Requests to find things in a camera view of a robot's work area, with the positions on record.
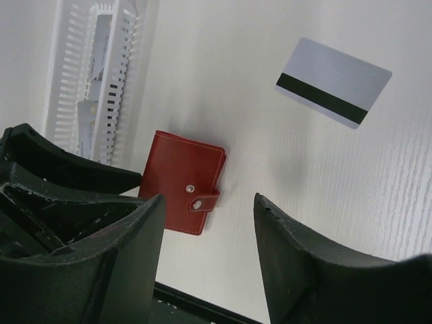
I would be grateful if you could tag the red leather card holder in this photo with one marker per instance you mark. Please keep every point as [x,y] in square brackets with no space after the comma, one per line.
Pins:
[186,173]

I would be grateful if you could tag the silver magnetic stripe card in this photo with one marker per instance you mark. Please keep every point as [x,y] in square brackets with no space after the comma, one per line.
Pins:
[333,83]

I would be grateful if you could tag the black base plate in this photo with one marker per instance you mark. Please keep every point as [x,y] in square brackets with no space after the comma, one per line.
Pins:
[170,305]

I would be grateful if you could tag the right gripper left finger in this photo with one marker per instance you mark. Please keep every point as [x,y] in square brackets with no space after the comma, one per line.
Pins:
[106,277]

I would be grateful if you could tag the white plastic basket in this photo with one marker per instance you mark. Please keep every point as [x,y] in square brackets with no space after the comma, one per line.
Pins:
[89,60]

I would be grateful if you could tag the top card in basket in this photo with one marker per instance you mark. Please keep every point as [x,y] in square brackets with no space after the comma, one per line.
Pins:
[99,49]

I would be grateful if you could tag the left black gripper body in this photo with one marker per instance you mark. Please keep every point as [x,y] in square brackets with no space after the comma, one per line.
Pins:
[51,198]

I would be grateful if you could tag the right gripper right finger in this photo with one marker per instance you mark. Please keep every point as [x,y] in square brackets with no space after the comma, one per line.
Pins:
[309,278]

